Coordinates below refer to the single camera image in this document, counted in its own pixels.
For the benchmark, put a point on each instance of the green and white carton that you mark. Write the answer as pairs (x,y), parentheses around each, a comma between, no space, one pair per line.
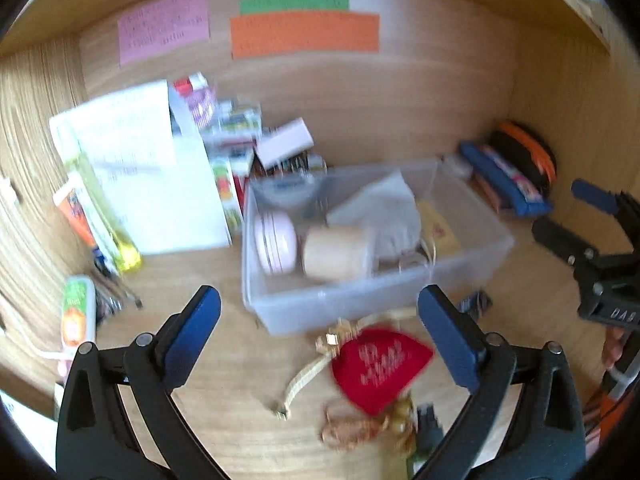
(227,195)

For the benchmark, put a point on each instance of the beige cylinder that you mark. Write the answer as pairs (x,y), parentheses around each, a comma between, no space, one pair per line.
(335,252)

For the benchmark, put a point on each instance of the green and orange packet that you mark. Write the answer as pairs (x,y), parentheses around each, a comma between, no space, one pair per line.
(77,315)

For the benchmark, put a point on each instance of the white paper sheet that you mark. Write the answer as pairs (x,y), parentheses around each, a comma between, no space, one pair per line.
(165,195)

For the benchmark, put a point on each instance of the black and orange round case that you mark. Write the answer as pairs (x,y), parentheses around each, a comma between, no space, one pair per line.
(530,152)

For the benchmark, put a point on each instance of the white rectangular box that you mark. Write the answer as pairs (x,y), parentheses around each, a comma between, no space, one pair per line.
(285,142)

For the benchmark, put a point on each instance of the bundle of pens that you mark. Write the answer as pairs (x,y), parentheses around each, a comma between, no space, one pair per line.
(112,295)

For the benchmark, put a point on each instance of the yellow-green tube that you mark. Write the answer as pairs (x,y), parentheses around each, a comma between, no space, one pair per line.
(112,230)

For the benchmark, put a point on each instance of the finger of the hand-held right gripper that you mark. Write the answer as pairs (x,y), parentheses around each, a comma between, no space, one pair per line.
(560,241)
(595,196)

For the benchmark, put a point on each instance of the yellow card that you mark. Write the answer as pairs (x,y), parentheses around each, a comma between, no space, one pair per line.
(440,230)

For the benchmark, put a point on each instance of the pink round case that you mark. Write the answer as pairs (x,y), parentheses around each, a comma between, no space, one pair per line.
(274,242)

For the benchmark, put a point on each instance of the orange paper note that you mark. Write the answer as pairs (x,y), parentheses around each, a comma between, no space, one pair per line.
(305,35)

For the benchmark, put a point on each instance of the black binder clip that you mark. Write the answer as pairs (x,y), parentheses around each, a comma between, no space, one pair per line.
(475,304)

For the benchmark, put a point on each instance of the red heart-shaped ornament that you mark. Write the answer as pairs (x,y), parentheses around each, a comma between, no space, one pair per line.
(380,365)

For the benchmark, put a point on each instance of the wooden desktop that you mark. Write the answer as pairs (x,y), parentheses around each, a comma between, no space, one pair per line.
(210,270)

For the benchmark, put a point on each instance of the clear plastic storage box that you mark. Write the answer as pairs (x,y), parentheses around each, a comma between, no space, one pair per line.
(350,305)

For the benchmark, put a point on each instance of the pink paper note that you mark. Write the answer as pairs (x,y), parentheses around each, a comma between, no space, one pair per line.
(162,25)

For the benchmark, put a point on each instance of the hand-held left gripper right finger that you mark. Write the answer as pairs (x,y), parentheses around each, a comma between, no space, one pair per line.
(449,340)

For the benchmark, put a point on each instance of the pile of small boxes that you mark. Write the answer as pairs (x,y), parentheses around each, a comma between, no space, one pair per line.
(220,115)

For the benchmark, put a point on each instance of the blue pencil case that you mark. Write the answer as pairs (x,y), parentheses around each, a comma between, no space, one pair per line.
(505,180)

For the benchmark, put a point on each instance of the green paper note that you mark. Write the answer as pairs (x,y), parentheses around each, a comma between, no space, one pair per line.
(295,4)

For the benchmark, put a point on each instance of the white and blue pack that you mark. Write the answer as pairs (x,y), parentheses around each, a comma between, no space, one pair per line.
(292,191)

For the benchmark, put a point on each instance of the gold ribbon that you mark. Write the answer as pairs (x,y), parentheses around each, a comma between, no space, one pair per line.
(305,375)

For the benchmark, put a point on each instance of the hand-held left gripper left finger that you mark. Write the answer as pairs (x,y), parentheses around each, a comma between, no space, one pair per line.
(196,330)

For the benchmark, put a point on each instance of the white cloth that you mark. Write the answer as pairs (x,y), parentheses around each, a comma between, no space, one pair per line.
(385,210)

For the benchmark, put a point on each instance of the gold bells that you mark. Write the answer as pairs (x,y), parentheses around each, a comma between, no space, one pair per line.
(400,415)

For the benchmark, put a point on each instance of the orange tube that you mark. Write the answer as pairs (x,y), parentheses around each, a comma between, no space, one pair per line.
(75,212)

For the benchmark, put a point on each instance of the person's right hand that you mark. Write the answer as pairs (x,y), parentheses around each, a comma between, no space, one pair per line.
(612,350)

